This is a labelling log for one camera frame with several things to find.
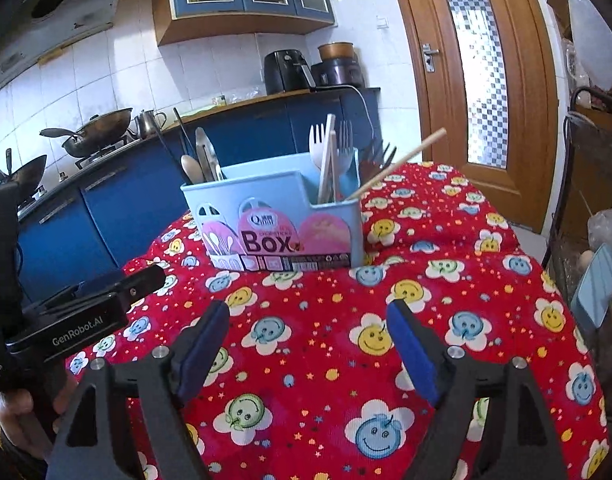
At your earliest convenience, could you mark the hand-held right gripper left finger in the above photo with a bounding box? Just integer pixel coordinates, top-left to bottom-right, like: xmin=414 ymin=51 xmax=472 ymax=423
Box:
xmin=46 ymin=300 xmax=232 ymax=480

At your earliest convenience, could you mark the light blue flat packet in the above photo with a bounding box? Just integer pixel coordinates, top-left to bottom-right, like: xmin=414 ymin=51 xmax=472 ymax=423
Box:
xmin=570 ymin=242 xmax=612 ymax=328

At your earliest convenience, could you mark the small dark wok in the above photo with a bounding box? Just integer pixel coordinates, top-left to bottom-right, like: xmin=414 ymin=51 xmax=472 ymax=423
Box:
xmin=0 ymin=154 xmax=48 ymax=196

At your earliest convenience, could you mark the large metal wok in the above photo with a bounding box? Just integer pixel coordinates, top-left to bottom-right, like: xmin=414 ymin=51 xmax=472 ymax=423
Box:
xmin=61 ymin=107 xmax=134 ymax=158

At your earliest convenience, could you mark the clear plastic bag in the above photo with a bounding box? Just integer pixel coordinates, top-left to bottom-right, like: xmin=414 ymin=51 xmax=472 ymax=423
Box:
xmin=586 ymin=207 xmax=612 ymax=261

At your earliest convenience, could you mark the metal wok ladle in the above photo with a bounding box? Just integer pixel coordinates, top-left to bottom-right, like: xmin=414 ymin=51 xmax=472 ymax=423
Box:
xmin=39 ymin=127 xmax=79 ymax=142

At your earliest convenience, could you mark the person's left hand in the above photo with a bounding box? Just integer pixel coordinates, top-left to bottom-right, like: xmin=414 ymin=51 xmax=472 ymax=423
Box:
xmin=0 ymin=375 xmax=82 ymax=461

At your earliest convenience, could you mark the light blue utensil box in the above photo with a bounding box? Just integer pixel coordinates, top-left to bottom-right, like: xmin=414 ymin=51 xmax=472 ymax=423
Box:
xmin=180 ymin=150 xmax=364 ymax=272

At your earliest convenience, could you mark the blue kitchen base cabinet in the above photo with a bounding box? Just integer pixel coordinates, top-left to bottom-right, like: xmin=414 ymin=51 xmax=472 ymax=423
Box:
xmin=16 ymin=87 xmax=382 ymax=306

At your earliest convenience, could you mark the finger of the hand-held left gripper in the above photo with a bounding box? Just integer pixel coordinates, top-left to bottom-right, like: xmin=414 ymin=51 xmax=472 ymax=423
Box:
xmin=23 ymin=264 xmax=167 ymax=318

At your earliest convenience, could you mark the white power cable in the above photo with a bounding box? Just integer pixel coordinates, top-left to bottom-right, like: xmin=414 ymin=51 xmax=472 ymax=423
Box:
xmin=336 ymin=84 xmax=380 ymax=142

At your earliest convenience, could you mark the blue wooden wall cabinet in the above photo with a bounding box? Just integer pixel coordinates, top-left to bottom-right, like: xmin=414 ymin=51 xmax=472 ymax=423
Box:
xmin=152 ymin=0 xmax=337 ymax=47

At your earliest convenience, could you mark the wooden door with glass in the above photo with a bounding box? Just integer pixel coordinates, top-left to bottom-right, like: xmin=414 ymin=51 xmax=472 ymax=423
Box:
xmin=383 ymin=0 xmax=559 ymax=233

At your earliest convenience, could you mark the dark rice cooker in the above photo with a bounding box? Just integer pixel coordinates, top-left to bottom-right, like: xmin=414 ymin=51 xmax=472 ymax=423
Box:
xmin=311 ymin=58 xmax=364 ymax=88

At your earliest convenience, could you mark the white plastic fork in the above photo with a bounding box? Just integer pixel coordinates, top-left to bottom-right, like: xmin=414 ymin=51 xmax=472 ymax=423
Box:
xmin=308 ymin=123 xmax=334 ymax=203

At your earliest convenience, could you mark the red smiley flower tablecloth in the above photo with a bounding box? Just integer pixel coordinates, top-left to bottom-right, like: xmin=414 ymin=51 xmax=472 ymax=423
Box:
xmin=66 ymin=160 xmax=612 ymax=480

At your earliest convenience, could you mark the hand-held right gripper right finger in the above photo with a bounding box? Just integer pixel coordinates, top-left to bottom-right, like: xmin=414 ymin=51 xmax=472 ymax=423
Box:
xmin=386 ymin=299 xmax=569 ymax=480

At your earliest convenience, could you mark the metal kettle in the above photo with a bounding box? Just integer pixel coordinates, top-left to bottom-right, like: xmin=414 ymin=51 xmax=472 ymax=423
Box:
xmin=134 ymin=109 xmax=168 ymax=140

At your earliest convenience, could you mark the white plastic bag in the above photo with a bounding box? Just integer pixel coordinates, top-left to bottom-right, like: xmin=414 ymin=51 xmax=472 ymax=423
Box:
xmin=561 ymin=0 xmax=612 ymax=91

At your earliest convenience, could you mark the metal door handle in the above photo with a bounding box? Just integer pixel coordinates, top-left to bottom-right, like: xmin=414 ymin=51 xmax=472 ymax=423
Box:
xmin=421 ymin=42 xmax=441 ymax=75

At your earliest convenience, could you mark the black chopstick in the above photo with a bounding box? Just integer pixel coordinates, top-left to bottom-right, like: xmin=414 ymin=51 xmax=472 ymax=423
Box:
xmin=153 ymin=127 xmax=192 ymax=186
xmin=173 ymin=106 xmax=196 ymax=186

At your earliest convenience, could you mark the clear crumpled food bag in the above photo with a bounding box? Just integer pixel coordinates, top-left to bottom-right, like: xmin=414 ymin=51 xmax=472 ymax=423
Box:
xmin=228 ymin=86 xmax=267 ymax=102

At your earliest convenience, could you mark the gas stove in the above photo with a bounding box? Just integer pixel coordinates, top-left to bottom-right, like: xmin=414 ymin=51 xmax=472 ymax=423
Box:
xmin=16 ymin=137 xmax=137 ymax=211

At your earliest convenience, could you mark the beige chopstick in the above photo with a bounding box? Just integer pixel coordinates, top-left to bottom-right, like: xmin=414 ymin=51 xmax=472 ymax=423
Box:
xmin=324 ymin=113 xmax=338 ymax=196
xmin=317 ymin=130 xmax=333 ymax=204

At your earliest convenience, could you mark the grey range hood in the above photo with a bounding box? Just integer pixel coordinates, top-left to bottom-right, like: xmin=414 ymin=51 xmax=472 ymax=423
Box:
xmin=0 ymin=0 xmax=129 ymax=92

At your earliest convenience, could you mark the wooden chopstick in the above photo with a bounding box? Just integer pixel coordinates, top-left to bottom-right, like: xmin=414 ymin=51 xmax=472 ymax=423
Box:
xmin=345 ymin=127 xmax=448 ymax=202

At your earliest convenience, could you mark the beige plastic spoon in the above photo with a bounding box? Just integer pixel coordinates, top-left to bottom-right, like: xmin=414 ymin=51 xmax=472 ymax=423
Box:
xmin=180 ymin=154 xmax=204 ymax=186

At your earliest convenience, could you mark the black air fryer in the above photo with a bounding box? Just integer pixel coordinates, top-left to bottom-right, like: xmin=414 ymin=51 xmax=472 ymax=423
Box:
xmin=263 ymin=49 xmax=317 ymax=95

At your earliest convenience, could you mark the black metal rack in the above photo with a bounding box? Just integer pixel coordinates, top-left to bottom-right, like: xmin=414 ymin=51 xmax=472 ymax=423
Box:
xmin=543 ymin=85 xmax=612 ymax=411

